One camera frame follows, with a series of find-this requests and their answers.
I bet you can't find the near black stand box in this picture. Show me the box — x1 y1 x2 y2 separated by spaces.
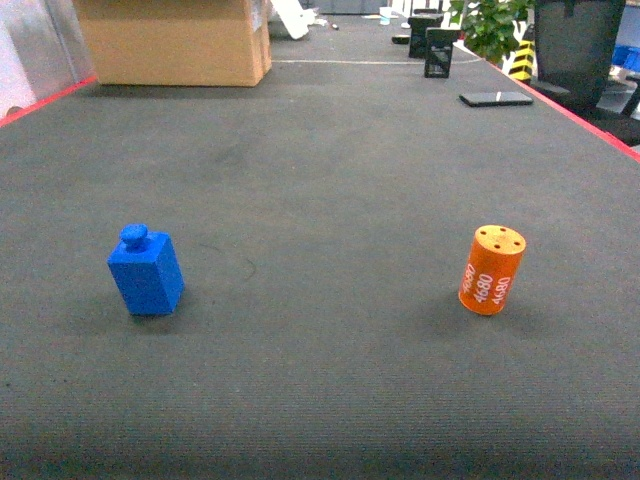
424 27 461 79

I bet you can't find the blue block part with knob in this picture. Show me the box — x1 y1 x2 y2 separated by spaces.
106 223 185 316

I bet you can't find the black mesh office chair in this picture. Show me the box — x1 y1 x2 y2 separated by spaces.
529 0 640 147

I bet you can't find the far black stand box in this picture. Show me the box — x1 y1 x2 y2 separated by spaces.
408 13 444 59

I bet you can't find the orange cylinder cap 4680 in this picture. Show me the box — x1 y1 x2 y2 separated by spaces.
458 225 526 316

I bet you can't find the yellow black striped post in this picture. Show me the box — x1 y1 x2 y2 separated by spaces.
508 40 535 84

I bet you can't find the green potted plant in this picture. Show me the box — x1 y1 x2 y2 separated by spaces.
446 0 535 64

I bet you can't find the black smartphone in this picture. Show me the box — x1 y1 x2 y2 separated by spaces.
459 91 533 108

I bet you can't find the white object on table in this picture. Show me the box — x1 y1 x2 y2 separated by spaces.
268 0 316 40

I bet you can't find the large cardboard box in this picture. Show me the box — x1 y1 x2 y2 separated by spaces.
73 0 271 87

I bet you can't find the black stand box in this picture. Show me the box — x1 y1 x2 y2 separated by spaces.
408 13 444 59
424 27 461 79

